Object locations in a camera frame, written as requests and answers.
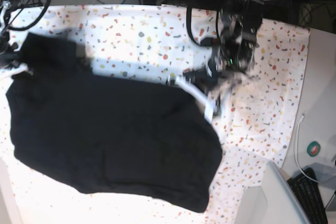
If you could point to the black keyboard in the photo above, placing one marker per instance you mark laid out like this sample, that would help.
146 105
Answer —
308 194

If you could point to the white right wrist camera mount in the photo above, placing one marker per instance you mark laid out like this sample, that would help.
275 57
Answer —
11 70

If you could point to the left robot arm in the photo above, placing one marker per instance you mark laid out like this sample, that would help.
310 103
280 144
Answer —
234 42

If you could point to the black t-shirt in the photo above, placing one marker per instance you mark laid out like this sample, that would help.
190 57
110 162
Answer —
109 135

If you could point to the green tape roll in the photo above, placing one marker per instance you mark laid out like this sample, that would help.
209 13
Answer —
313 149

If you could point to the grey plastic bin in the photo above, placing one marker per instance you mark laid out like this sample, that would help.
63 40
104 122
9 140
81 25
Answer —
271 202

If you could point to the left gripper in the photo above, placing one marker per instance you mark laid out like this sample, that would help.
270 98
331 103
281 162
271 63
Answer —
214 74

